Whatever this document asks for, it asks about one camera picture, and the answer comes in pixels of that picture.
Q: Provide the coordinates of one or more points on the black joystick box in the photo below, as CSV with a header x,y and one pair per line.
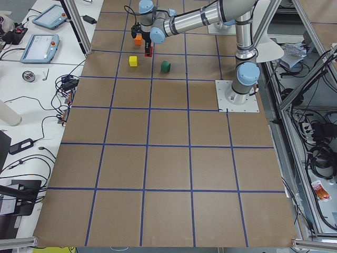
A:
x,y
15,36

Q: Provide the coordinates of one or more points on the red wooden block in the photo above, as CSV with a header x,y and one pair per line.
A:
x,y
148,53

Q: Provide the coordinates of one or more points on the near teach pendant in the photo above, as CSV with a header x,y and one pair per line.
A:
x,y
40,49

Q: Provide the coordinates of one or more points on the round metal tin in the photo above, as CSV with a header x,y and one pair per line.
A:
x,y
28,76

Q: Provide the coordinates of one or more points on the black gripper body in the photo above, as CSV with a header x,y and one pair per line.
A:
x,y
146,37

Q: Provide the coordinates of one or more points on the allen key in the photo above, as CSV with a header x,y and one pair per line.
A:
x,y
45,75

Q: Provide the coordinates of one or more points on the far teach pendant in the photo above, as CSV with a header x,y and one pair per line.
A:
x,y
51,18

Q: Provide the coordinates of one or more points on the aluminium frame post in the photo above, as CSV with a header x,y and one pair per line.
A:
x,y
74,18

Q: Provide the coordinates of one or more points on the white paper roll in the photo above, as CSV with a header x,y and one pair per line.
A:
x,y
9,116

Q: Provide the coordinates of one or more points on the orange wooden block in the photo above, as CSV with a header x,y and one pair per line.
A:
x,y
138,40

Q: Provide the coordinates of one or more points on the black power adapter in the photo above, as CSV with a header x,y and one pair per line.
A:
x,y
21,146

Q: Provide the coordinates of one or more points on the red snack packet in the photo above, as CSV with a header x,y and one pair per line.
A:
x,y
319,190

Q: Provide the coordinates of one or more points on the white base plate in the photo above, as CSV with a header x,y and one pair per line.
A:
x,y
221,29
229,101

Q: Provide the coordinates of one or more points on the yellow wooden block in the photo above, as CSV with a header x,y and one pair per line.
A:
x,y
133,61

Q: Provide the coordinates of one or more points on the teach pendant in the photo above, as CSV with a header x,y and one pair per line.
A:
x,y
51,18
40,49

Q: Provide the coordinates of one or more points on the white power strip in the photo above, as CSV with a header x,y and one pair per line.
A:
x,y
307,132

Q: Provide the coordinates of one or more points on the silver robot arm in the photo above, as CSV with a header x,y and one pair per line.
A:
x,y
246,71
156,23

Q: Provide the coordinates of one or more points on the green wooden block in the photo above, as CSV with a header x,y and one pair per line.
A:
x,y
165,66

